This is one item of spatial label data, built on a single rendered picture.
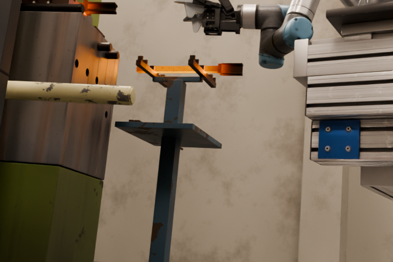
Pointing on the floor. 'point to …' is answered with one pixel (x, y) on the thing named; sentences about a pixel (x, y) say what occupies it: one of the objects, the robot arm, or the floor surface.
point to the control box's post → (9, 20)
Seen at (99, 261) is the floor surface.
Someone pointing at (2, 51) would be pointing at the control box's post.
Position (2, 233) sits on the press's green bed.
